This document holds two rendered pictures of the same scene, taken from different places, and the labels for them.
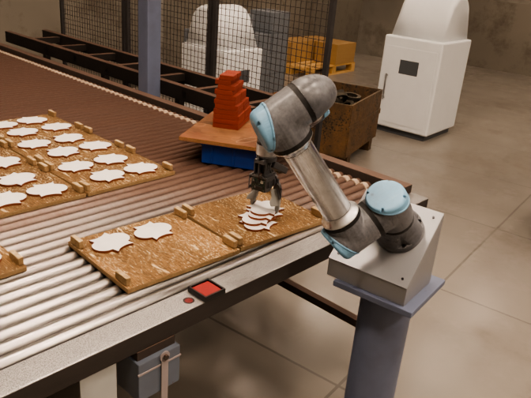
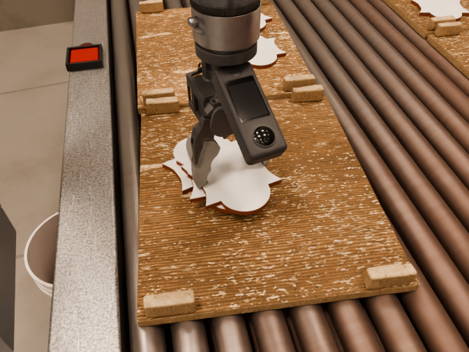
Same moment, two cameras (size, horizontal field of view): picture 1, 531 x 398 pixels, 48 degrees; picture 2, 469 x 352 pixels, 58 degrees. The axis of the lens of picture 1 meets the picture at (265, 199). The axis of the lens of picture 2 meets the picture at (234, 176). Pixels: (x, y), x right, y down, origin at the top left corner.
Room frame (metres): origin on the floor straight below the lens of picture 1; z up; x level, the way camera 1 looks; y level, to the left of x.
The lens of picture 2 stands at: (2.19, -0.35, 1.41)
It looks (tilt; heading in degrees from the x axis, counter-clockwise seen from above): 46 degrees down; 126
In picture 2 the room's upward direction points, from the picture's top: straight up
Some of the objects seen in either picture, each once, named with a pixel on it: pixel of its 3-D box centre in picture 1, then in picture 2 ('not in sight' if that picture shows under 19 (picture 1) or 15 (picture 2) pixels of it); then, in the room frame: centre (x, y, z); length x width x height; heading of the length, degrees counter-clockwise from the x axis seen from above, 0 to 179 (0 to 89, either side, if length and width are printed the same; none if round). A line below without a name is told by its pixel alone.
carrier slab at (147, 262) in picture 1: (155, 247); (216, 48); (1.65, 0.33, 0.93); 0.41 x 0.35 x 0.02; 135
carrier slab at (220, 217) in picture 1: (254, 216); (254, 184); (1.95, 0.04, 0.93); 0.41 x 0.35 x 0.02; 134
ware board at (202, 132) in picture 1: (247, 131); not in sight; (2.69, 0.11, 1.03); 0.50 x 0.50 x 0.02; 79
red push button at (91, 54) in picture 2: (206, 290); (84, 57); (1.43, 0.14, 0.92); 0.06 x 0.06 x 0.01; 49
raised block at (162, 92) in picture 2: (230, 241); (158, 96); (1.69, 0.10, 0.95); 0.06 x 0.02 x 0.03; 45
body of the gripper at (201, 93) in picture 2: (264, 172); (224, 82); (1.92, 0.01, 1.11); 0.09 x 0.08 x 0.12; 151
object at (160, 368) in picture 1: (149, 366); not in sight; (1.28, 0.27, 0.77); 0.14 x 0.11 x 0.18; 139
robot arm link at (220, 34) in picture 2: (268, 150); (223, 22); (1.92, 0.01, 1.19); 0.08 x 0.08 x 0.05
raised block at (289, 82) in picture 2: (180, 212); (298, 82); (1.88, 0.29, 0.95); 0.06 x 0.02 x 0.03; 45
